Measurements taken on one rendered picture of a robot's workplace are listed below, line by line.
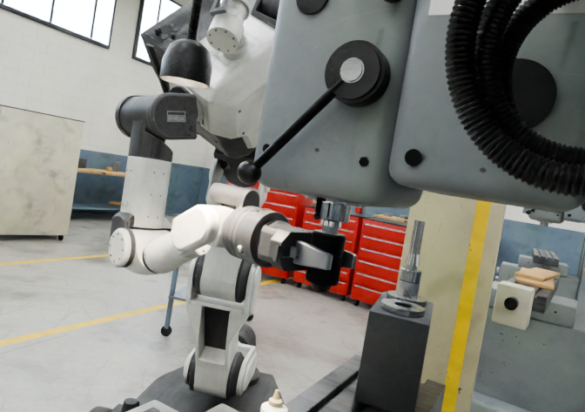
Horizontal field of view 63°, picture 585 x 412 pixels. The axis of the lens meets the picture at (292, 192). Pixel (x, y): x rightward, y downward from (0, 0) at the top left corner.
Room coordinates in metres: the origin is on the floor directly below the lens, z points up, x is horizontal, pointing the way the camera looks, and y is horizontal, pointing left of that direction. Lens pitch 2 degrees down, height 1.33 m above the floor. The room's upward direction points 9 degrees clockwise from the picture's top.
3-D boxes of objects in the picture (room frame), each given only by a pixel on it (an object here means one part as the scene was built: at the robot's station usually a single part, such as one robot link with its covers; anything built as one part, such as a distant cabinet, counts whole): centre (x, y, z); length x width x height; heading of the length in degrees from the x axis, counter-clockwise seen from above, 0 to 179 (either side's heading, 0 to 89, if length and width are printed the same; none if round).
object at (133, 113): (1.03, 0.32, 1.39); 0.12 x 0.09 x 0.14; 49
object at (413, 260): (1.09, -0.30, 1.22); 0.03 x 0.03 x 0.11
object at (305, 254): (0.64, -0.04, 1.23); 0.06 x 0.02 x 0.03; 47
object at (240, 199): (0.81, 0.08, 1.24); 0.11 x 0.11 x 0.11; 47
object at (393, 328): (1.04, -0.28, 1.00); 0.22 x 0.12 x 0.20; 162
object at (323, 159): (0.66, -0.06, 1.47); 0.21 x 0.19 x 0.32; 152
